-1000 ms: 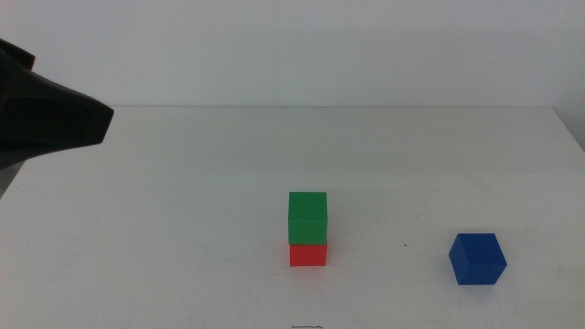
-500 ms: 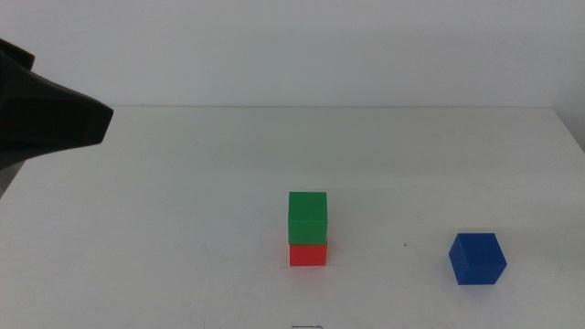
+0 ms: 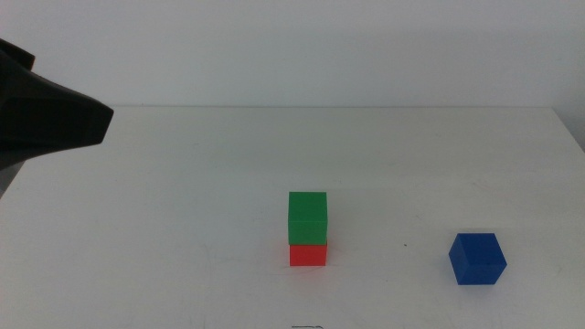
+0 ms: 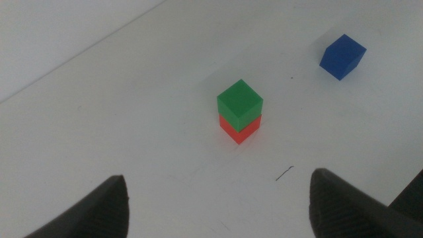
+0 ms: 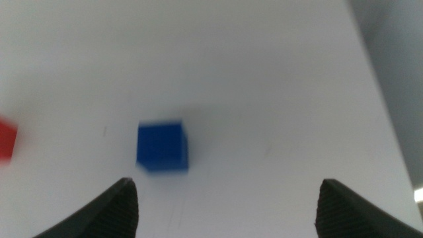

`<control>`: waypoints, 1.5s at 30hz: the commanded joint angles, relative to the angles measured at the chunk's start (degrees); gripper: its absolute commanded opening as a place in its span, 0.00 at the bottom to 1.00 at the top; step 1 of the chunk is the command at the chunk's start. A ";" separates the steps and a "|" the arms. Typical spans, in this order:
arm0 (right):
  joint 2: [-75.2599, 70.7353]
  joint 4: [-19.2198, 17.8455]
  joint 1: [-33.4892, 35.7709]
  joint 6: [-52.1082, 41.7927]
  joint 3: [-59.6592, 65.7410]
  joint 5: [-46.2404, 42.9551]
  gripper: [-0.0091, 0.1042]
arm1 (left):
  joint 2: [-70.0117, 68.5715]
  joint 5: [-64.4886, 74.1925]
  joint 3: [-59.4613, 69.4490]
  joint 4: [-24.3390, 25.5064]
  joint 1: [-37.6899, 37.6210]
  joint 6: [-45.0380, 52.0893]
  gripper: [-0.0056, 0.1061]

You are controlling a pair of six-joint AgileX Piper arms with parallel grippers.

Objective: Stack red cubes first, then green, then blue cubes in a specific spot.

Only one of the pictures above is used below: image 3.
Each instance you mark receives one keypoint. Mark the green cube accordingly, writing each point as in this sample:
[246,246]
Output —
[307,217]

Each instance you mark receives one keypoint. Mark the red cube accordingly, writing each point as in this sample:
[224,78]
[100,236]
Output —
[308,256]

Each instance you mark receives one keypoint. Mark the blue cube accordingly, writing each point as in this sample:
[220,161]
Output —
[477,260]

